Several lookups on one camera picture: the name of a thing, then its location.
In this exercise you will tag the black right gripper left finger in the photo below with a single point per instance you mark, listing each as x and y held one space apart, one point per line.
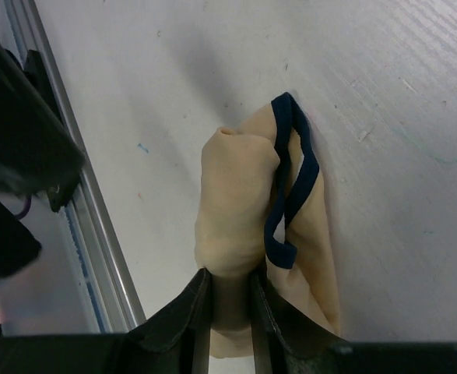
174 340

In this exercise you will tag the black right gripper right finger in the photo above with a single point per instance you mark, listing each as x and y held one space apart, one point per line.
286 341

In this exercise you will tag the beige underwear with dark trim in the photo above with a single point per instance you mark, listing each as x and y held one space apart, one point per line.
263 203

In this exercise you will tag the aluminium front rail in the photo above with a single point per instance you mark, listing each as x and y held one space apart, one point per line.
80 283

